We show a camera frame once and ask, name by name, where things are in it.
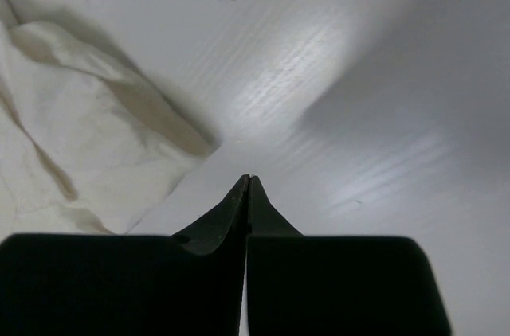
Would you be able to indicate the white t shirt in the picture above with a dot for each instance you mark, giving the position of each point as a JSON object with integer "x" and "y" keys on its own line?
{"x": 87, "y": 145}

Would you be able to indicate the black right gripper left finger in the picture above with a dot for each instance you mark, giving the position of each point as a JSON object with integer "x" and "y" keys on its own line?
{"x": 189, "y": 283}

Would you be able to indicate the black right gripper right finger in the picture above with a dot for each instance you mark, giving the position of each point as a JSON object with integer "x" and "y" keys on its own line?
{"x": 335, "y": 285}

